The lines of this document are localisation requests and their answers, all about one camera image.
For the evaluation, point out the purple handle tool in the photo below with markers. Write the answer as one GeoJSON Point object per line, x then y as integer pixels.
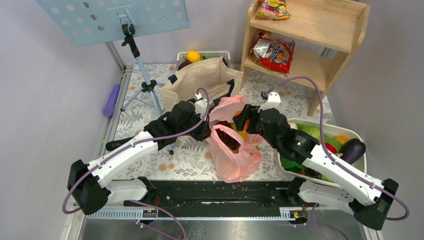
{"type": "Point", "coordinates": [109, 108]}

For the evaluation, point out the orange fruit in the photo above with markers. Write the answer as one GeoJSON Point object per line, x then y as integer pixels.
{"type": "Point", "coordinates": [241, 120]}

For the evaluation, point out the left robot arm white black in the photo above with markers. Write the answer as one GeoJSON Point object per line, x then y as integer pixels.
{"type": "Point", "coordinates": [93, 185]}

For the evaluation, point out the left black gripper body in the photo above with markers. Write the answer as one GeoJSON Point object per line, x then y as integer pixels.
{"type": "Point", "coordinates": [198, 133]}

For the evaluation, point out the white perforated fruit basket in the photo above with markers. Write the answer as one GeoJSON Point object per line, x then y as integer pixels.
{"type": "Point", "coordinates": [182, 62]}

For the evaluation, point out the white vegetable bin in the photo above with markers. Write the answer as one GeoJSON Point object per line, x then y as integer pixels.
{"type": "Point", "coordinates": [331, 131]}

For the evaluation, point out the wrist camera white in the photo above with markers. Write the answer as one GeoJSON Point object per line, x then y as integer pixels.
{"type": "Point", "coordinates": [202, 105]}
{"type": "Point", "coordinates": [273, 101]}

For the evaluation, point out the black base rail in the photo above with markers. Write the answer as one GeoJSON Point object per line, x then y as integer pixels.
{"type": "Point", "coordinates": [217, 199]}

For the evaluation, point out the purple eggplant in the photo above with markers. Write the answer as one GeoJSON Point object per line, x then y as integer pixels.
{"type": "Point", "coordinates": [352, 150]}

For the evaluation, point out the light blue music stand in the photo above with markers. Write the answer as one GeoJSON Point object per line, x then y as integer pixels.
{"type": "Point", "coordinates": [90, 22]}

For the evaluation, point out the dark red grapes bunch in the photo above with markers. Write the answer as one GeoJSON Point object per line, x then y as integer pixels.
{"type": "Point", "coordinates": [229, 141]}

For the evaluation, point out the yellow orange pepper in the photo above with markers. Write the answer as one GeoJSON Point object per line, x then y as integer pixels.
{"type": "Point", "coordinates": [341, 139]}

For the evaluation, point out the red snack bag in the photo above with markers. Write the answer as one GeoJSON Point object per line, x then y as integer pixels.
{"type": "Point", "coordinates": [274, 54]}

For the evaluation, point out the green cabbage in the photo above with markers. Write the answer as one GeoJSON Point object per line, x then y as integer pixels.
{"type": "Point", "coordinates": [313, 131]}

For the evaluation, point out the pink plastic grocery bag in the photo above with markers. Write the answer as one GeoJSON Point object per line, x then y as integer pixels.
{"type": "Point", "coordinates": [233, 167]}

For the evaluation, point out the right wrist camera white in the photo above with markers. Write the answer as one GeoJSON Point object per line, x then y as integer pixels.
{"type": "Point", "coordinates": [273, 101]}

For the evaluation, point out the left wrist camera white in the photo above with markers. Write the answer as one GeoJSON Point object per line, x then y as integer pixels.
{"type": "Point", "coordinates": [202, 105]}

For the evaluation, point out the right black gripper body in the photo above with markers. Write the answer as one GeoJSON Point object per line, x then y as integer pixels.
{"type": "Point", "coordinates": [255, 126]}

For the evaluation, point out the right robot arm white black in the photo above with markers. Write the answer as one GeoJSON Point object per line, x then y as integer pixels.
{"type": "Point", "coordinates": [367, 198]}

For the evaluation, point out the colourful snack bag top shelf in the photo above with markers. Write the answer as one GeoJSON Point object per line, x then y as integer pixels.
{"type": "Point", "coordinates": [273, 10]}

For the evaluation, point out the beige canvas tote bag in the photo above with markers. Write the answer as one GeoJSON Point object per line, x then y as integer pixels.
{"type": "Point", "coordinates": [211, 74]}

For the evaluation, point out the wooden two-tier shelf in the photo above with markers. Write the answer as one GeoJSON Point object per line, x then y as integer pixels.
{"type": "Point", "coordinates": [327, 33]}

